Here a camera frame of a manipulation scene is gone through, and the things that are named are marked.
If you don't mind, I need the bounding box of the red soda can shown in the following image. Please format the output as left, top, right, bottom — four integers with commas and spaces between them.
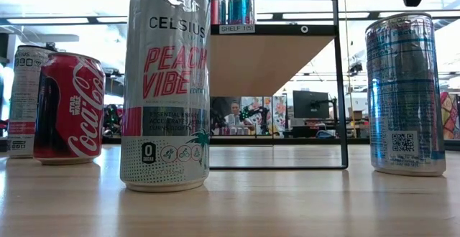
211, 0, 220, 25

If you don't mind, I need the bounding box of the Coca-Cola Star Wars can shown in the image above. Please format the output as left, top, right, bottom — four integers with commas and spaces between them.
33, 52, 106, 166

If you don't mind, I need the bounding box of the white Celsius can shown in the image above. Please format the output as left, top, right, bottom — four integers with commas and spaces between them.
6, 45, 55, 159

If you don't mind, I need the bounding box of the yellow pole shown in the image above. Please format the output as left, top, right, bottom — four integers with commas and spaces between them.
342, 0, 359, 138

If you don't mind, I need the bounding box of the colourful patchwork quilt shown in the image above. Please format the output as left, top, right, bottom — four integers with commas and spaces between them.
440, 91, 460, 141

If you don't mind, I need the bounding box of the cardboard box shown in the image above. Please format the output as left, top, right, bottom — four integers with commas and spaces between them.
347, 108, 364, 121

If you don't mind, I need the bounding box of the black monitor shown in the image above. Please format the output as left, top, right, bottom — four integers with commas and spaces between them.
292, 90, 331, 120

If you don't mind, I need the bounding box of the colourful printed poster panel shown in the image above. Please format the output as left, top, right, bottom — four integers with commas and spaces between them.
247, 95, 288, 138

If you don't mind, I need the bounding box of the person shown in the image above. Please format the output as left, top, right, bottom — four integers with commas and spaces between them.
226, 101, 252, 136

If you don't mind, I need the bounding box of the Celsius Peach Vibe can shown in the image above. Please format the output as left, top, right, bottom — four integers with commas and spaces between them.
120, 0, 212, 194

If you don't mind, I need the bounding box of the black high table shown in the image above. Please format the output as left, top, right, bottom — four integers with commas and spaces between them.
103, 68, 125, 98

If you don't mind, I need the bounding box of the wooden shelf with black frame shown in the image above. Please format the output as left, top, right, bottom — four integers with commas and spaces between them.
209, 0, 349, 171

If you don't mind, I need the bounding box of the black aluminium table frame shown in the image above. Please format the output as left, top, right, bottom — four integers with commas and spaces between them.
0, 136, 460, 152

